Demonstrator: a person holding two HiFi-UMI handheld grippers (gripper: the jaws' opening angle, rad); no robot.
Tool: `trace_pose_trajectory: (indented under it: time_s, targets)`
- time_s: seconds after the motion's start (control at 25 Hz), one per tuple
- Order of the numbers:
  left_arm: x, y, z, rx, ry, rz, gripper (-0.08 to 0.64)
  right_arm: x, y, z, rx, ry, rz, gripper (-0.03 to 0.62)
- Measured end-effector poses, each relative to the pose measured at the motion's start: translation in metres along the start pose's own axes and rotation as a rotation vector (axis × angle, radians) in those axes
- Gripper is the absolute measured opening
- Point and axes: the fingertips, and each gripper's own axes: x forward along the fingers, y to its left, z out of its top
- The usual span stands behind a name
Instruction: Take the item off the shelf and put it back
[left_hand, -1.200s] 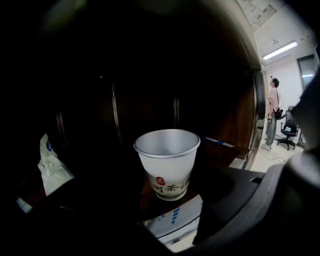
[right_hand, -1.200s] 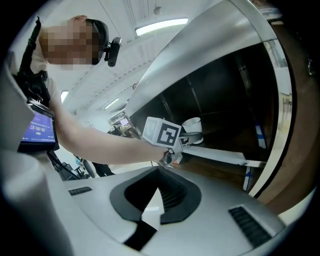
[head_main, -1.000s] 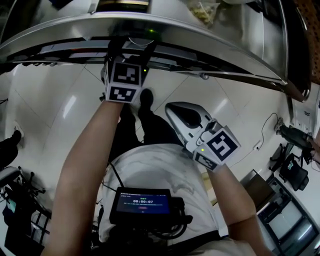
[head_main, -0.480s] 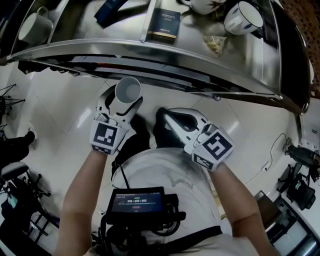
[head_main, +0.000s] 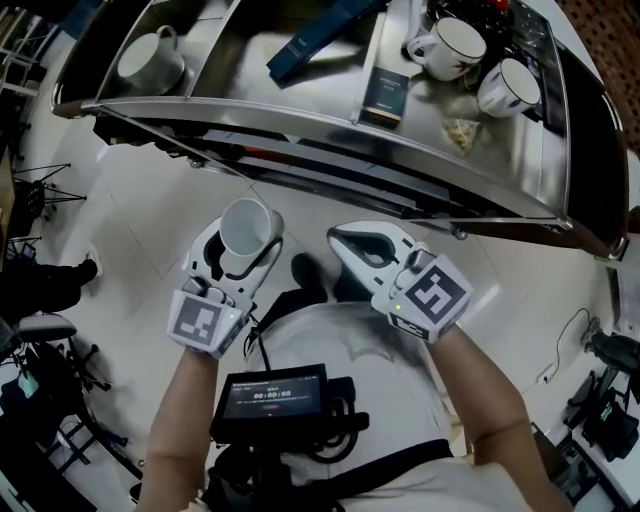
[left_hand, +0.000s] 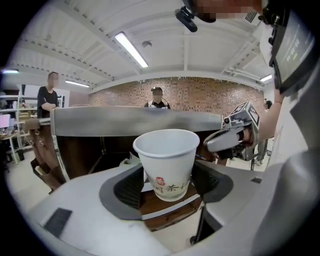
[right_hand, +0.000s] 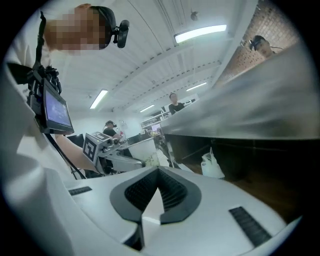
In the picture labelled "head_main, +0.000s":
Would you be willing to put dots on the white round stool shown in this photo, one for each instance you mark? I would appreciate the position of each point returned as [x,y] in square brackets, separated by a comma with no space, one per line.
[634,180]

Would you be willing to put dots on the black tray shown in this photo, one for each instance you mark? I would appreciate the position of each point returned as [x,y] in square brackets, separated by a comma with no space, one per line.
[542,65]

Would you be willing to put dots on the stainless steel cart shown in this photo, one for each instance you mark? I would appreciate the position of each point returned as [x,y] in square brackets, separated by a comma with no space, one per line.
[310,125]

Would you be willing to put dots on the person's black shoe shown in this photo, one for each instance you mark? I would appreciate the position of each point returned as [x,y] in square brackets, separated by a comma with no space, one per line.
[307,275]

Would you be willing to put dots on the person's right forearm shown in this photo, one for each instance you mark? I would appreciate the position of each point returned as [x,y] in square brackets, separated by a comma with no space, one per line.
[475,385]

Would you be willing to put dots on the small dark box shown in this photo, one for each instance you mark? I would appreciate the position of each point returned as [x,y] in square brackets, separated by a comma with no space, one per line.
[384,97]

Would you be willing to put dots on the white mug with blue mark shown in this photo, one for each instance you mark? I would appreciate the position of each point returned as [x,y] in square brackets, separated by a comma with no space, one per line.
[507,90]

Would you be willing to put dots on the white mug with leaf print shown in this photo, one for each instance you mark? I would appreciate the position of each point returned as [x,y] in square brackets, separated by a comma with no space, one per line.
[450,50]

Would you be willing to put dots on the black device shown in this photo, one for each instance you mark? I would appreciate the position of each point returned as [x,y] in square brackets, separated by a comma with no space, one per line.
[612,347]

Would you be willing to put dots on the black monitor screen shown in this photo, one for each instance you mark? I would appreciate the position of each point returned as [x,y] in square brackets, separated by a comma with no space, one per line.
[272,400]

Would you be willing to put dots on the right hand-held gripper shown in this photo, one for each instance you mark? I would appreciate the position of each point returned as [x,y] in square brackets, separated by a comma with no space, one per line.
[435,295]

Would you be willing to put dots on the white power strip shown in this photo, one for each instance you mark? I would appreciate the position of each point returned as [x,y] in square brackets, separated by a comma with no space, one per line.
[546,374]

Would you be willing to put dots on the grey mug with saucer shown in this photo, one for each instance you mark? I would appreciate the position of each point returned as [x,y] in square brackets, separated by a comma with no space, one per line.
[147,60]

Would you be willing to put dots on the black equipment cases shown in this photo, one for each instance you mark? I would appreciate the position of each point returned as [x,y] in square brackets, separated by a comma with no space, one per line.
[605,430]

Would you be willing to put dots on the white paper cup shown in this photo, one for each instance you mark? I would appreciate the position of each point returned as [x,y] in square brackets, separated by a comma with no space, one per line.
[247,230]

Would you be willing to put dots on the black tripod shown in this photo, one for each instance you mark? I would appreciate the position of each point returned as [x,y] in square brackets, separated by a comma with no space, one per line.
[50,185]

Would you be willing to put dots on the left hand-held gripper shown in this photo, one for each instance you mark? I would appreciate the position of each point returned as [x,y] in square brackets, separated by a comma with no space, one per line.
[200,322]

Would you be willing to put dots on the person's white shirt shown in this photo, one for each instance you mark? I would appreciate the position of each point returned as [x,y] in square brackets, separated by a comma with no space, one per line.
[390,380]

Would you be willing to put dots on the long navy box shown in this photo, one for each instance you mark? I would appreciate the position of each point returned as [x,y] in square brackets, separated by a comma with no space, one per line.
[320,40]

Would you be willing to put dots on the clear snack bag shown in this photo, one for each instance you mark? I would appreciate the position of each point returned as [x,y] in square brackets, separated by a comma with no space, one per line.
[461,134]

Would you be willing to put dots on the person's left forearm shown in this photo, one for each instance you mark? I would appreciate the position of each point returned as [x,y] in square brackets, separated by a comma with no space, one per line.
[180,405]

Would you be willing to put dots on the grey office chair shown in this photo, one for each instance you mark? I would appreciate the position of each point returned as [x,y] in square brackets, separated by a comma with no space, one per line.
[47,327]

